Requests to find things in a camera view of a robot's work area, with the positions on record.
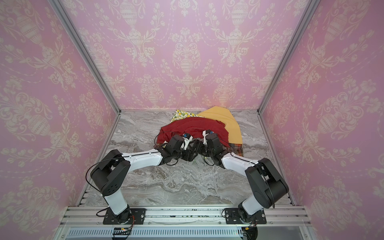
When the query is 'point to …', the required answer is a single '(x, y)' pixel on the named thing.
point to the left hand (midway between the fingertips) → (194, 153)
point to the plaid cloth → (236, 149)
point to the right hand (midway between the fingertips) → (192, 145)
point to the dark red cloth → (195, 126)
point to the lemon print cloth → (179, 114)
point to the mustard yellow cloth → (221, 113)
